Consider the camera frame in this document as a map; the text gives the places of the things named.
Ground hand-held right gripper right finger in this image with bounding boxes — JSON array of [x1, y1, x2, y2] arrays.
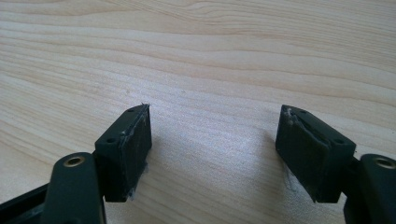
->
[[275, 104, 357, 204]]

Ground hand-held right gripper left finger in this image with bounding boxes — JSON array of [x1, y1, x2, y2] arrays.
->
[[94, 103, 153, 203]]

